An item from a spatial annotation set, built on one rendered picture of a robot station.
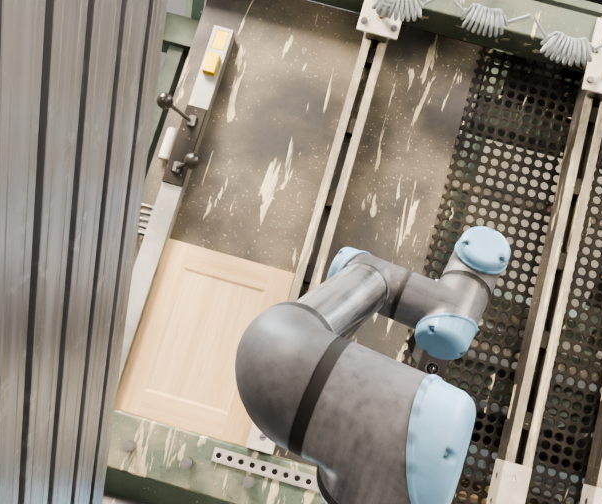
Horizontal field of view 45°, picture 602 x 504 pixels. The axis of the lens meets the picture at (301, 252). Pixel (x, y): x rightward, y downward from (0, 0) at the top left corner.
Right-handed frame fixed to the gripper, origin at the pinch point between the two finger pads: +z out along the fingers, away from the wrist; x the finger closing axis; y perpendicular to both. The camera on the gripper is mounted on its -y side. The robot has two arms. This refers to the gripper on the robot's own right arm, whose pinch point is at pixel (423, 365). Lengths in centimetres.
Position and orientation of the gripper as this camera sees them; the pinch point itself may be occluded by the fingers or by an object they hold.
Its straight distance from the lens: 134.8
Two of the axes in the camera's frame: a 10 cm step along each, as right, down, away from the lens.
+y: 2.6, -7.8, 5.7
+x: -9.6, -2.7, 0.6
